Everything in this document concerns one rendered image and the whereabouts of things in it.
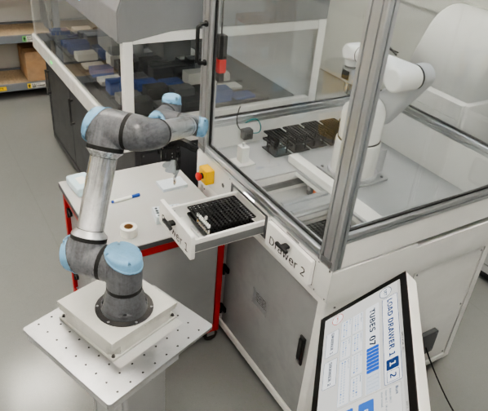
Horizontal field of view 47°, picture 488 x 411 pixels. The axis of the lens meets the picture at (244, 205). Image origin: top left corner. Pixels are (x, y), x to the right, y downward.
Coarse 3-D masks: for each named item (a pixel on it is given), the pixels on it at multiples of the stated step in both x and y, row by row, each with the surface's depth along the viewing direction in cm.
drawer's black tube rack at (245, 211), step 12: (204, 204) 229; (216, 204) 230; (228, 204) 231; (240, 204) 232; (192, 216) 227; (204, 216) 222; (216, 216) 223; (228, 216) 223; (240, 216) 224; (216, 228) 220; (228, 228) 222
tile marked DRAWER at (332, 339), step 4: (332, 332) 158; (336, 332) 157; (328, 336) 159; (332, 336) 157; (336, 336) 155; (328, 340) 157; (332, 340) 156; (336, 340) 154; (328, 344) 156; (332, 344) 154; (336, 344) 153; (328, 348) 154; (332, 348) 153; (336, 348) 151; (328, 352) 153; (332, 352) 151; (336, 352) 150; (328, 356) 151
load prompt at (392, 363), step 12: (384, 300) 151; (396, 300) 147; (384, 312) 147; (396, 312) 143; (384, 324) 143; (396, 324) 140; (384, 336) 139; (396, 336) 136; (384, 348) 136; (396, 348) 133; (384, 360) 133; (396, 360) 130; (384, 372) 130; (396, 372) 127; (384, 384) 127
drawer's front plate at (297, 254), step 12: (276, 228) 213; (276, 240) 215; (288, 240) 208; (276, 252) 217; (288, 252) 209; (300, 252) 202; (288, 264) 211; (300, 264) 204; (312, 264) 198; (300, 276) 206; (312, 276) 202
